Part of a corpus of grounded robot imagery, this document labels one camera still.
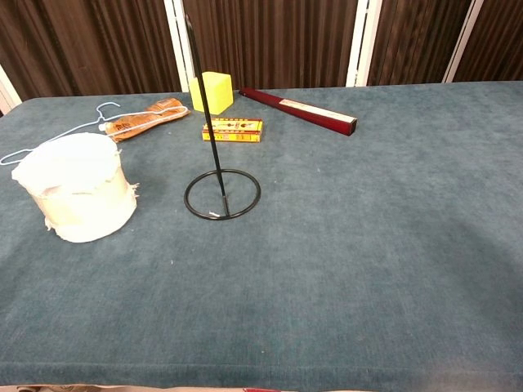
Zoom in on white toilet paper roll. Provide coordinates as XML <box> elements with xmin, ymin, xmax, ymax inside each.
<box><xmin>11</xmin><ymin>131</ymin><xmax>140</xmax><ymax>244</ymax></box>

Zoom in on yellow red small carton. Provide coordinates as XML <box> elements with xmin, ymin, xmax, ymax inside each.
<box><xmin>201</xmin><ymin>117</ymin><xmax>264</xmax><ymax>144</ymax></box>

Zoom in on long dark red box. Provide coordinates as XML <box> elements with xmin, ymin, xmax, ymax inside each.
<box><xmin>239</xmin><ymin>87</ymin><xmax>359</xmax><ymax>138</ymax></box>

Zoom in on yellow sponge block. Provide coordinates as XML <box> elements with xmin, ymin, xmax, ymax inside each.
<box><xmin>188</xmin><ymin>71</ymin><xmax>235</xmax><ymax>116</ymax></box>

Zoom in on brown spouted refill pouch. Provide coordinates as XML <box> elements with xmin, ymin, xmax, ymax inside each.
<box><xmin>98</xmin><ymin>97</ymin><xmax>192</xmax><ymax>143</ymax></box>

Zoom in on thin black rod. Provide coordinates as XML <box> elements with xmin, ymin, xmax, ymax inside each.
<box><xmin>183</xmin><ymin>14</ymin><xmax>262</xmax><ymax>221</ymax></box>

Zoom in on brown divider panel white frame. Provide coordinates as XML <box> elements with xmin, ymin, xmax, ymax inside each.
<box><xmin>443</xmin><ymin>0</ymin><xmax>523</xmax><ymax>84</ymax></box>
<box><xmin>0</xmin><ymin>0</ymin><xmax>183</xmax><ymax>116</ymax></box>
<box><xmin>346</xmin><ymin>0</ymin><xmax>485</xmax><ymax>87</ymax></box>
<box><xmin>163</xmin><ymin>0</ymin><xmax>371</xmax><ymax>91</ymax></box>

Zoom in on light blue wire hanger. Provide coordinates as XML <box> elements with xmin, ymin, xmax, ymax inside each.
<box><xmin>0</xmin><ymin>101</ymin><xmax>191</xmax><ymax>166</ymax></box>

